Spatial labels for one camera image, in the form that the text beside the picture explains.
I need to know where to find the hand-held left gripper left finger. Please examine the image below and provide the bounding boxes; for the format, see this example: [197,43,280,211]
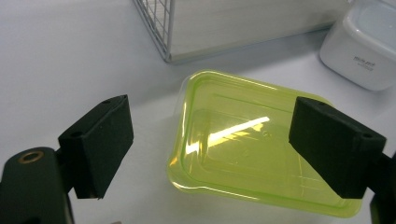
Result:
[57,94,135,200]

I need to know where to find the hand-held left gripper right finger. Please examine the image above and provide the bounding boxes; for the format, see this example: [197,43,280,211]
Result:
[288,95,388,200]

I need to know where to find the green translucent plastic container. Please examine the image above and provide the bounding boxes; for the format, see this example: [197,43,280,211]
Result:
[166,68,363,218]

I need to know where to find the white plastic container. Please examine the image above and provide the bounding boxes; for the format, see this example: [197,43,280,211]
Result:
[318,0,396,92]

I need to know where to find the white wire rack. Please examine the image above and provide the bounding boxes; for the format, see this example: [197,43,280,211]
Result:
[132,0,349,64]

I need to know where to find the white table cover sheet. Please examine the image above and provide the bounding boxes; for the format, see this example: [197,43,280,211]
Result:
[0,0,396,224]

